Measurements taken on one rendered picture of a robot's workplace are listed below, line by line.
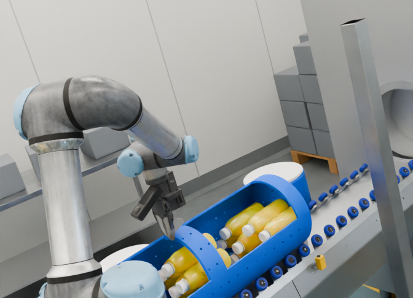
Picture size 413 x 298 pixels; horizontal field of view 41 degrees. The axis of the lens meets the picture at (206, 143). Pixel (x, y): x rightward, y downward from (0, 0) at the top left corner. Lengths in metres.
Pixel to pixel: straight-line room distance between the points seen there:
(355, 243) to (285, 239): 0.40
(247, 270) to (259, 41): 4.18
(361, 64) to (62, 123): 0.98
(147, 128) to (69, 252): 0.33
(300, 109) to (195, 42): 1.18
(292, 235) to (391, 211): 0.34
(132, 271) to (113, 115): 0.32
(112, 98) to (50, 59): 3.74
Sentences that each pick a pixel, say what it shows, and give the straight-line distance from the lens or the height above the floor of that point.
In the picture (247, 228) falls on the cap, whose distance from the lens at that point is 1.88.
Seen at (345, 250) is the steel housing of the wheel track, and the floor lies 0.87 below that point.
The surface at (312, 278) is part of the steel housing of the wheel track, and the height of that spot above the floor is 0.87.
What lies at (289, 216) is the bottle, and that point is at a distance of 1.90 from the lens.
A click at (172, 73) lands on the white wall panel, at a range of 5.27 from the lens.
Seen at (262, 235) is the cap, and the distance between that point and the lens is 1.85.
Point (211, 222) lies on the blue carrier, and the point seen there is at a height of 1.13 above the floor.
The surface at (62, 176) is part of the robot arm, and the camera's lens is 1.19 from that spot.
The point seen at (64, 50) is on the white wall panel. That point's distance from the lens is 4.92.
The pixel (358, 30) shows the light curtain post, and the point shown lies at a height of 1.67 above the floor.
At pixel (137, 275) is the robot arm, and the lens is 1.14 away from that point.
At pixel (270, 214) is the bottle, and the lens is 1.93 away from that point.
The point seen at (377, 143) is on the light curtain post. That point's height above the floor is 1.31.
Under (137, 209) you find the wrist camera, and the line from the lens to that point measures 1.65.
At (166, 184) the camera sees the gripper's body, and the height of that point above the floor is 1.40.
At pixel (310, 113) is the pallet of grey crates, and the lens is 5.09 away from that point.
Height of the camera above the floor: 1.94
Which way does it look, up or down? 16 degrees down
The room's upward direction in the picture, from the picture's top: 16 degrees counter-clockwise
